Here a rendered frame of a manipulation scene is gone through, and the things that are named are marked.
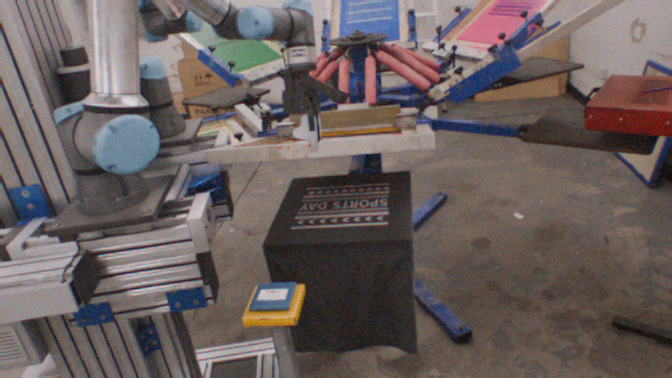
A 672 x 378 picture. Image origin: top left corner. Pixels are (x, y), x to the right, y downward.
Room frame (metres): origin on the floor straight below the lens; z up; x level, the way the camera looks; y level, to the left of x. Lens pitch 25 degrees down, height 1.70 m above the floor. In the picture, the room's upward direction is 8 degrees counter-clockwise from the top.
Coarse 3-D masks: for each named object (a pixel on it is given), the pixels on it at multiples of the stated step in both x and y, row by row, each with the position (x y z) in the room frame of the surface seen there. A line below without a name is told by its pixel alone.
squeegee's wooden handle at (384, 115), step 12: (360, 108) 1.75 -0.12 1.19; (372, 108) 1.74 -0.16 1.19; (384, 108) 1.73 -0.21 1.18; (396, 108) 1.73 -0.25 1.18; (300, 120) 1.78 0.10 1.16; (324, 120) 1.77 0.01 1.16; (336, 120) 1.76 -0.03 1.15; (348, 120) 1.75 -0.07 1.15; (360, 120) 1.74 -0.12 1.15; (372, 120) 1.73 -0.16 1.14; (384, 120) 1.72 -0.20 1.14
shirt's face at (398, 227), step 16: (336, 176) 1.72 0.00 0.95; (352, 176) 1.70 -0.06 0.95; (368, 176) 1.68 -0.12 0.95; (384, 176) 1.66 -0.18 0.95; (400, 176) 1.64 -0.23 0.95; (288, 192) 1.63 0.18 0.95; (304, 192) 1.62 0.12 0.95; (400, 192) 1.51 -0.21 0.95; (288, 208) 1.51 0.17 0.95; (400, 208) 1.40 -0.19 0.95; (288, 224) 1.39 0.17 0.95; (400, 224) 1.30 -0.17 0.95; (272, 240) 1.31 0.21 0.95; (288, 240) 1.29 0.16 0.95; (304, 240) 1.28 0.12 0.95; (320, 240) 1.27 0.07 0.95; (336, 240) 1.26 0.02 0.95; (352, 240) 1.24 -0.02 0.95; (368, 240) 1.24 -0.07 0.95
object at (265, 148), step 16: (416, 128) 1.81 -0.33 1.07; (240, 144) 1.39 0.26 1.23; (256, 144) 1.52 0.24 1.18; (272, 144) 1.69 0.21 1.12; (288, 144) 1.21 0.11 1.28; (304, 144) 1.20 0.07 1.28; (320, 144) 1.19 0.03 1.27; (336, 144) 1.18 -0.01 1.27; (352, 144) 1.17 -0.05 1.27; (368, 144) 1.16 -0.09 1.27; (384, 144) 1.16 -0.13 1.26; (400, 144) 1.15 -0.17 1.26; (416, 144) 1.14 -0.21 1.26; (432, 144) 1.14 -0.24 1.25; (208, 160) 1.23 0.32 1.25; (224, 160) 1.23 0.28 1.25; (240, 160) 1.22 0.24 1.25; (256, 160) 1.21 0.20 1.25
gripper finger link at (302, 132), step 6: (306, 114) 1.21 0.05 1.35; (306, 120) 1.20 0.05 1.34; (300, 126) 1.20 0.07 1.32; (306, 126) 1.19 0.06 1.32; (294, 132) 1.19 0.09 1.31; (300, 132) 1.19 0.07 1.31; (306, 132) 1.19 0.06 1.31; (312, 132) 1.18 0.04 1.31; (306, 138) 1.18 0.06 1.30; (312, 138) 1.18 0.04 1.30; (312, 144) 1.18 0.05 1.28; (312, 150) 1.18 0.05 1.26
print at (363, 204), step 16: (320, 192) 1.60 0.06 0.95; (336, 192) 1.58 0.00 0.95; (352, 192) 1.56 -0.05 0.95; (368, 192) 1.55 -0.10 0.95; (384, 192) 1.53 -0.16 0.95; (304, 208) 1.49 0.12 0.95; (320, 208) 1.47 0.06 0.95; (336, 208) 1.46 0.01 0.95; (352, 208) 1.44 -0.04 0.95; (368, 208) 1.43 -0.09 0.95; (384, 208) 1.41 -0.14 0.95; (304, 224) 1.38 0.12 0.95; (320, 224) 1.37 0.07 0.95; (336, 224) 1.35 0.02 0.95; (352, 224) 1.34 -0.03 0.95; (368, 224) 1.33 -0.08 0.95; (384, 224) 1.31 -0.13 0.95
